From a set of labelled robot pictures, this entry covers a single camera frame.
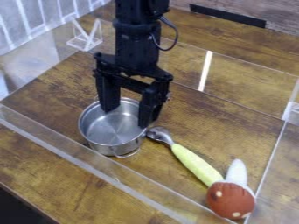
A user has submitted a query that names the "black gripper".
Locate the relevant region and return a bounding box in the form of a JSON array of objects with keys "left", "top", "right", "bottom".
[{"left": 93, "top": 29, "right": 174, "bottom": 128}]

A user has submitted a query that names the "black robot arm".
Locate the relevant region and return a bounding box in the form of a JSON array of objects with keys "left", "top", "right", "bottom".
[{"left": 93, "top": 0, "right": 174, "bottom": 128}]

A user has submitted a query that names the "stainless steel pot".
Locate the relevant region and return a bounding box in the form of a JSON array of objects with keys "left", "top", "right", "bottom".
[{"left": 79, "top": 97, "right": 146, "bottom": 158}]

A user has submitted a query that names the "brown plush mushroom toy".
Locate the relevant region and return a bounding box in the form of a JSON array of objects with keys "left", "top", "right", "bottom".
[{"left": 207, "top": 159, "right": 256, "bottom": 220}]

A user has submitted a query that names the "clear acrylic triangle stand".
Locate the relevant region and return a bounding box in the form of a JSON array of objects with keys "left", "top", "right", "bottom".
[{"left": 67, "top": 19, "right": 103, "bottom": 52}]

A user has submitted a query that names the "clear acrylic front barrier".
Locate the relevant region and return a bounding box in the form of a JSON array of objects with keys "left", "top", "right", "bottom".
[{"left": 0, "top": 104, "right": 235, "bottom": 224}]

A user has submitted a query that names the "black bar on table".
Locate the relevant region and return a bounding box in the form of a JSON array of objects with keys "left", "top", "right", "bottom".
[{"left": 190, "top": 3, "right": 267, "bottom": 28}]

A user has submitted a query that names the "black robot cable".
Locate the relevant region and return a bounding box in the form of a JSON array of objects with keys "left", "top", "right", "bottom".
[{"left": 151, "top": 15, "right": 180, "bottom": 53}]

